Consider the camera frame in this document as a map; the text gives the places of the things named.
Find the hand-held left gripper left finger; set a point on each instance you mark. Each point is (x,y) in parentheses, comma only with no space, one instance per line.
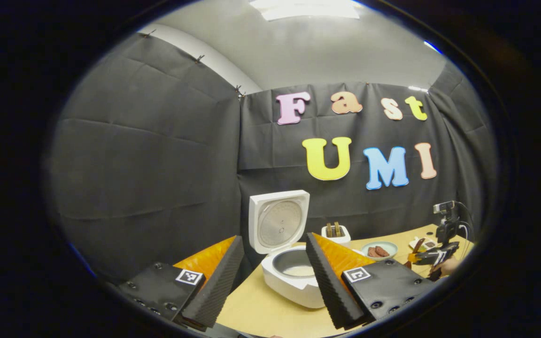
(219,286)

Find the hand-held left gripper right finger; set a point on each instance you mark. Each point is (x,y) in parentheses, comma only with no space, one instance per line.
(329,286)

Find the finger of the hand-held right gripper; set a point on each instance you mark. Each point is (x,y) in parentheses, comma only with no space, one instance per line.
(435,256)

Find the white divided rice dish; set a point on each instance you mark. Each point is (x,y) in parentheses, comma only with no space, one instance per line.
(428,243)

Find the brown wooden spoon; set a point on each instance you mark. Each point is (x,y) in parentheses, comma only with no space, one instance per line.
(418,245)

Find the white rice cooker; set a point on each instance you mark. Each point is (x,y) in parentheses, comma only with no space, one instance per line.
(289,288)

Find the pale blue plate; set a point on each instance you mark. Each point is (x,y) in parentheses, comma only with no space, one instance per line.
(392,248)

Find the white toaster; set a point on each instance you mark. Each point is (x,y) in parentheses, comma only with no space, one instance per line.
(343,239)

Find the brown meat slice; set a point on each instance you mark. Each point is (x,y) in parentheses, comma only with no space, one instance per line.
(383,251)
(372,252)

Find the brown toast slice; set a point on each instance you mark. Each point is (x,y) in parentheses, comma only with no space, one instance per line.
(337,229)
(329,230)

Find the black backdrop cloth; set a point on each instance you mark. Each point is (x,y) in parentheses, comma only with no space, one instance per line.
(148,155)

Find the small ceiling light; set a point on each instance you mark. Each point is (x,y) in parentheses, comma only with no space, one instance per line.
(432,47)

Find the large ceiling light panel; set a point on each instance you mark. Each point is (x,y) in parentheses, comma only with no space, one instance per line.
(305,8)

